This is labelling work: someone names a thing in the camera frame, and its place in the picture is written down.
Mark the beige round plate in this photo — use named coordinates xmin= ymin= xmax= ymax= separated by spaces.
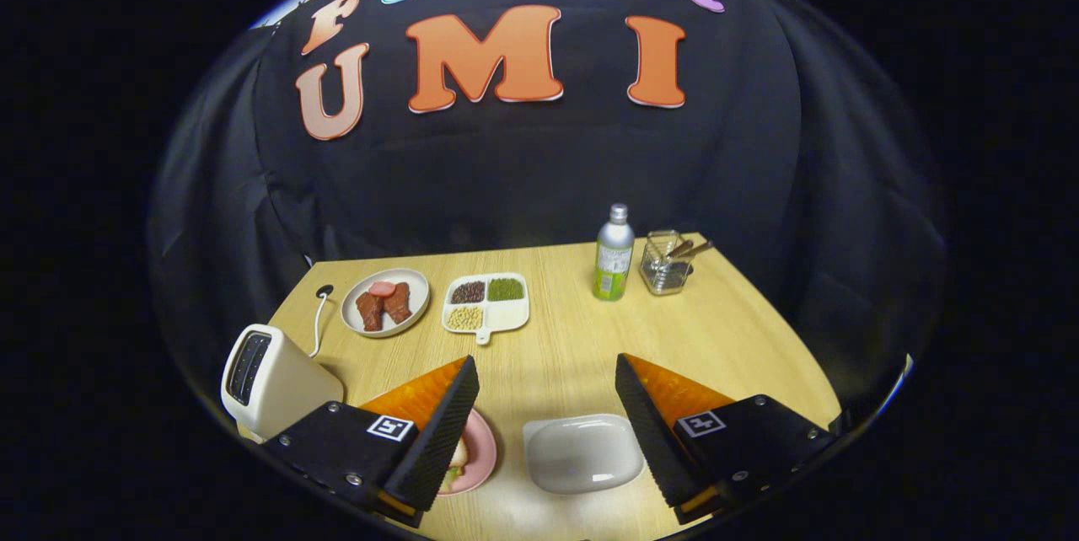
xmin=341 ymin=268 xmax=431 ymax=339

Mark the metal wire basket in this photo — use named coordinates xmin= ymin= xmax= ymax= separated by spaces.
xmin=640 ymin=230 xmax=695 ymax=296

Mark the pink round plate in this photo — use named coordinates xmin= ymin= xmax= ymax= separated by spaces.
xmin=437 ymin=408 xmax=498 ymax=496

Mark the cream white toaster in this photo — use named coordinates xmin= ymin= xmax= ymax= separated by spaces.
xmin=221 ymin=324 xmax=345 ymax=442

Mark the white rounded rectangular plate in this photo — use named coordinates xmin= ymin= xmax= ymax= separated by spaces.
xmin=523 ymin=414 xmax=646 ymax=495

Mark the white toaster cable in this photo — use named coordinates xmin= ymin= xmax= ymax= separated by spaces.
xmin=309 ymin=284 xmax=336 ymax=358

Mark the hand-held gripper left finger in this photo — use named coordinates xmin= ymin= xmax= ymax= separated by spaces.
xmin=257 ymin=355 xmax=480 ymax=529

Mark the silver green bottle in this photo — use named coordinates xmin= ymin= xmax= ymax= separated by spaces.
xmin=592 ymin=203 xmax=636 ymax=302

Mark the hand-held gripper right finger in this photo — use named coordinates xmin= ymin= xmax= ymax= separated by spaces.
xmin=615 ymin=353 xmax=840 ymax=525

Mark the brown meat piece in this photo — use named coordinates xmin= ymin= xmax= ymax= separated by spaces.
xmin=356 ymin=292 xmax=386 ymax=332
xmin=382 ymin=282 xmax=413 ymax=324

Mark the white divided dish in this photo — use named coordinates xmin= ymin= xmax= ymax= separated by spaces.
xmin=442 ymin=272 xmax=531 ymax=345

